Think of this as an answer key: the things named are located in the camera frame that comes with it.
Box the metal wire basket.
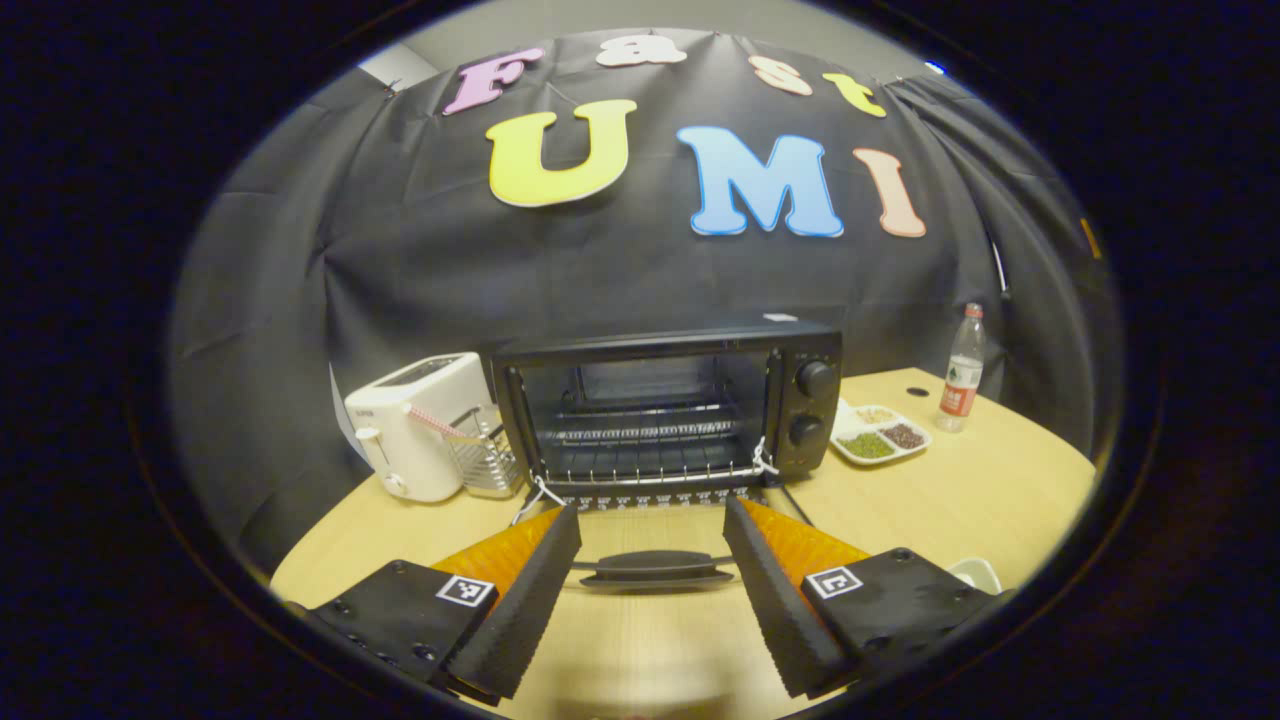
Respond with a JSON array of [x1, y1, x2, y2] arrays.
[[444, 404, 527, 500]]

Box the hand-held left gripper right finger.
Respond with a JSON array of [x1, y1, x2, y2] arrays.
[[722, 495, 1006, 701]]

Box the white toaster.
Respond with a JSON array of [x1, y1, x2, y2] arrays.
[[344, 352, 497, 504]]

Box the beige speckled plate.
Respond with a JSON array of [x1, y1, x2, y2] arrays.
[[944, 556, 1004, 597]]

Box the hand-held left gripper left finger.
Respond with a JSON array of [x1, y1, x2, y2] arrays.
[[305, 503, 584, 701]]

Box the black electric oven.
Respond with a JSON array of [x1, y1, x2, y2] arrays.
[[489, 318, 844, 591]]

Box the white divided dish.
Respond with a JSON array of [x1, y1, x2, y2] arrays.
[[829, 399, 934, 468]]

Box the clear plastic water bottle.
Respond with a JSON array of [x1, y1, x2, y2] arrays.
[[936, 303, 988, 434]]

